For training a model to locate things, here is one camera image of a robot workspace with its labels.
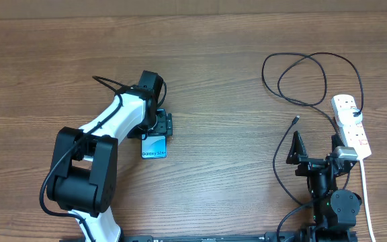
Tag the white charger adapter plug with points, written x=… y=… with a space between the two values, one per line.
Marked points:
x=348 y=117

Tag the Samsung Galaxy smartphone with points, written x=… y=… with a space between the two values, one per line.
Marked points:
x=154 y=147

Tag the white power strip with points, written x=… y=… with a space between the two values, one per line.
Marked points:
x=354 y=135

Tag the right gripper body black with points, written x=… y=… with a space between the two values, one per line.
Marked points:
x=310 y=164

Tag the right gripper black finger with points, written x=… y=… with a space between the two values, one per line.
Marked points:
x=336 y=141
x=297 y=152

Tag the cardboard backdrop wall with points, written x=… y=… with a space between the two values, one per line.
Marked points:
x=44 y=9

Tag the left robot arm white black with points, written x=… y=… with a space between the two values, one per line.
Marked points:
x=81 y=183

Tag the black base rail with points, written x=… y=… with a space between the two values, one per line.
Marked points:
x=267 y=237

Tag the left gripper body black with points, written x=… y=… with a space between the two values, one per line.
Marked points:
x=162 y=126

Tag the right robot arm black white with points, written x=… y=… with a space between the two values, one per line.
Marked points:
x=334 y=210

